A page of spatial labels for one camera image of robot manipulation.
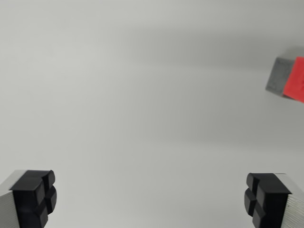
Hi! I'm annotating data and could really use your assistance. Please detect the grey studded cube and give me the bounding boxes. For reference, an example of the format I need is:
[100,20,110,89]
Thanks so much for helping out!
[265,51,304,97]

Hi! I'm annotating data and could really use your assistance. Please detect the red studded cube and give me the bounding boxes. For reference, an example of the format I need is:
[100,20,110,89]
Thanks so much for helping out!
[282,56,304,103]

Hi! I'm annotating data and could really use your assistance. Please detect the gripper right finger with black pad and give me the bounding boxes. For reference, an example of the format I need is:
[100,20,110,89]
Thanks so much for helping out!
[244,172,304,228]

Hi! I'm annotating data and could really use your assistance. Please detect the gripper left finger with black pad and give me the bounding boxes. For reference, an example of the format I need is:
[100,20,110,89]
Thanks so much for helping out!
[0,169,57,228]

